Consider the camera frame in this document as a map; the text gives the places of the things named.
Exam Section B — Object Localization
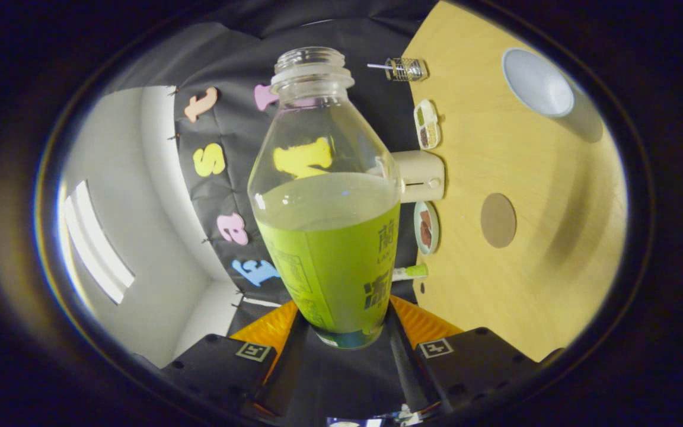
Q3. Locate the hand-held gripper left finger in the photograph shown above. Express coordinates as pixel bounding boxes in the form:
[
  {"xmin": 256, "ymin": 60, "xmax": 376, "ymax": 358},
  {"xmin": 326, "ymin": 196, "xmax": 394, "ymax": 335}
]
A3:
[{"xmin": 161, "ymin": 299, "xmax": 307, "ymax": 417}]

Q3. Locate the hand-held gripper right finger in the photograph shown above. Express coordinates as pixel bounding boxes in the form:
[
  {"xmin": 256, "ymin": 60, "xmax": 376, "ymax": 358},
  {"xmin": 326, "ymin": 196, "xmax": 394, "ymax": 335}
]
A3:
[{"xmin": 386, "ymin": 295, "xmax": 541, "ymax": 416}]

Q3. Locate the green label juice bottle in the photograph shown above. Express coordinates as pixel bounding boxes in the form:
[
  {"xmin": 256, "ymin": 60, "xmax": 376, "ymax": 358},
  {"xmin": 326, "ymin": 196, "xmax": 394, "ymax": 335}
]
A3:
[{"xmin": 247, "ymin": 46, "xmax": 403, "ymax": 349}]

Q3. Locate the round brown coaster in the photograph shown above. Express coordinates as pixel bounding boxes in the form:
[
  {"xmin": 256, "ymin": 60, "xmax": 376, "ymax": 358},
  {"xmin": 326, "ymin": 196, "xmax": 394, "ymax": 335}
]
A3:
[{"xmin": 480, "ymin": 193, "xmax": 518, "ymax": 248}]

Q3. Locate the grey cup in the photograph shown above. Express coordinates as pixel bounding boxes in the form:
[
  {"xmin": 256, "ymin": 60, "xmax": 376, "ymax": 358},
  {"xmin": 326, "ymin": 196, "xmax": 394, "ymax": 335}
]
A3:
[{"xmin": 502, "ymin": 47, "xmax": 605, "ymax": 144}]

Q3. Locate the small white green bottle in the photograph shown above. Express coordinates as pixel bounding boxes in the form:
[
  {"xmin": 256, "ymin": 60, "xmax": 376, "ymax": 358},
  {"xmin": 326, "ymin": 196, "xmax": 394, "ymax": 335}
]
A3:
[{"xmin": 392, "ymin": 263, "xmax": 429, "ymax": 282}]

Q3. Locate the bright screen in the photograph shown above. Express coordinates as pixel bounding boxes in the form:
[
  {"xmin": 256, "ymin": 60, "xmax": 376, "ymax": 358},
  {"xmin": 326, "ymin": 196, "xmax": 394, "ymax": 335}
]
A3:
[{"xmin": 327, "ymin": 416, "xmax": 385, "ymax": 427}]

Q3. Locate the pale green plate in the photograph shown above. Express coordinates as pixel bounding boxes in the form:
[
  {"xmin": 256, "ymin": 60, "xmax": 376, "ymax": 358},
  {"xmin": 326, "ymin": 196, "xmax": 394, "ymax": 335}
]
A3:
[{"xmin": 413, "ymin": 200, "xmax": 440, "ymax": 256}]

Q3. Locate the wooden table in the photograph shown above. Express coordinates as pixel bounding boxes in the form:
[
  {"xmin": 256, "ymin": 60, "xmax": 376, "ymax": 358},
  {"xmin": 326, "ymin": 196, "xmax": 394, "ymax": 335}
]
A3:
[{"xmin": 401, "ymin": 0, "xmax": 628, "ymax": 362}]

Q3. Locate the white toaster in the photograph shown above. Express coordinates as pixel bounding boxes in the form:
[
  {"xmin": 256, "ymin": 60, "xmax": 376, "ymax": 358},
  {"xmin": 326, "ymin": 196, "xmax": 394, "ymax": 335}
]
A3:
[{"xmin": 392, "ymin": 150, "xmax": 446, "ymax": 203}]

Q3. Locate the long ceiling light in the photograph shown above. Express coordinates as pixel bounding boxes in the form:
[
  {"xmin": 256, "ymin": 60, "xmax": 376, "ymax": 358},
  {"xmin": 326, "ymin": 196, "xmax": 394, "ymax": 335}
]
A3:
[{"xmin": 63, "ymin": 180, "xmax": 136, "ymax": 305}]

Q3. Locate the white divided snack tray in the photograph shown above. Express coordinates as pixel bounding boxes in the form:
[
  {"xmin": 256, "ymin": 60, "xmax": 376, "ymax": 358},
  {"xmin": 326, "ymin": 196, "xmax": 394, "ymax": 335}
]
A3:
[{"xmin": 413, "ymin": 98, "xmax": 441, "ymax": 150}]

